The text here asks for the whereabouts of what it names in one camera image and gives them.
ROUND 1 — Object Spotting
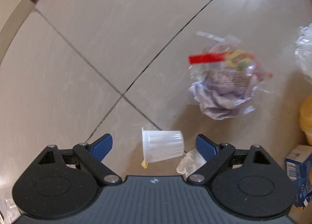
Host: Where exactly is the white ribbed plastic cup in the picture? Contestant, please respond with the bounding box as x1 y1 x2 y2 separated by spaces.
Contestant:
141 128 184 169

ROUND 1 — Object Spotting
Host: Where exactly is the small crumpled clear wrapper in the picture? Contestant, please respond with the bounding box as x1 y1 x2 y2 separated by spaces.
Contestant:
176 149 206 178

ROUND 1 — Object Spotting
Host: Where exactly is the crumpled white paper ball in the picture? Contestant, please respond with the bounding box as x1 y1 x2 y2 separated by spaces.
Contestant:
188 71 255 120

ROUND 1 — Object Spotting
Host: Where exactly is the small blue white carton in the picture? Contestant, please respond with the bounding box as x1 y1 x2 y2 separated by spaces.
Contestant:
285 145 312 210

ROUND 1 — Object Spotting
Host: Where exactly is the crumpled clear plastic bag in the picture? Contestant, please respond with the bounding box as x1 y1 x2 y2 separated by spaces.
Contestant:
295 23 312 81

